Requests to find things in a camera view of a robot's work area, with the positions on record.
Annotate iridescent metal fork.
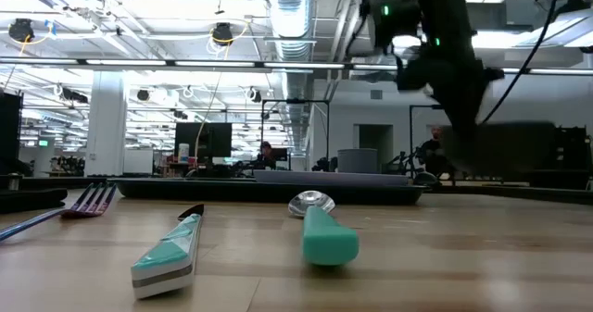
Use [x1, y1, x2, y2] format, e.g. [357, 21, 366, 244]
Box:
[0, 181, 118, 243]

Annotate black overhead light bar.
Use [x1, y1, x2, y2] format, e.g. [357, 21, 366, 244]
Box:
[0, 56, 593, 76]

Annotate teal handled metal spoon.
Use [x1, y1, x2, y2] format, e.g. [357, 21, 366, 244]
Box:
[287, 190, 360, 267]

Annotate black ceiling cable reel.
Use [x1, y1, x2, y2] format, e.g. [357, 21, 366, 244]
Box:
[211, 22, 234, 48]
[7, 18, 36, 44]

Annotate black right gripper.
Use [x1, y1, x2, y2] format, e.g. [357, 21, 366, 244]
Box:
[396, 55, 506, 169]

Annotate black bowl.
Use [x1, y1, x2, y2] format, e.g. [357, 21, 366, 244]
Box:
[442, 120, 557, 174]

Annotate black monitor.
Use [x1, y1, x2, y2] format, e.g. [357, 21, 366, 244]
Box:
[0, 92, 24, 174]
[174, 122, 233, 160]

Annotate grey mug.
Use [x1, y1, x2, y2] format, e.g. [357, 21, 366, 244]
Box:
[336, 148, 379, 174]

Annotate teal handled knife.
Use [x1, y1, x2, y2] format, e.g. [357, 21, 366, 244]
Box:
[130, 204, 206, 300]

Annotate black equipment rack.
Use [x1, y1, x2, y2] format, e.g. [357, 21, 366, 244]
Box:
[555, 126, 593, 191]

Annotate white pillar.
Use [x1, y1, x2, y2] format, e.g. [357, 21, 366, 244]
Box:
[84, 79, 129, 178]

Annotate silver ceiling air duct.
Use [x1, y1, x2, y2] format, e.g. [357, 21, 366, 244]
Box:
[264, 0, 317, 132]

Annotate white board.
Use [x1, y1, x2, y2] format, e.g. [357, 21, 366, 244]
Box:
[122, 148, 155, 176]

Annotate black table frame rails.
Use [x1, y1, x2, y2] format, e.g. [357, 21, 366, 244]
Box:
[0, 175, 593, 206]

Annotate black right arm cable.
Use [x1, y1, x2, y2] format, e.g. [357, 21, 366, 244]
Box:
[479, 0, 561, 126]

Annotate person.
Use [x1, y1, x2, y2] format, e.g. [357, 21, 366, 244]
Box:
[258, 140, 278, 170]
[419, 125, 448, 174]

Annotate black metal frame stand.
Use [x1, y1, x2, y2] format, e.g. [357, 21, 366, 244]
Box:
[260, 98, 331, 170]
[409, 104, 446, 179]

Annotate dark green serving tray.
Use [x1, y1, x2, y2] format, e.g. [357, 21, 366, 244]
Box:
[107, 177, 427, 206]

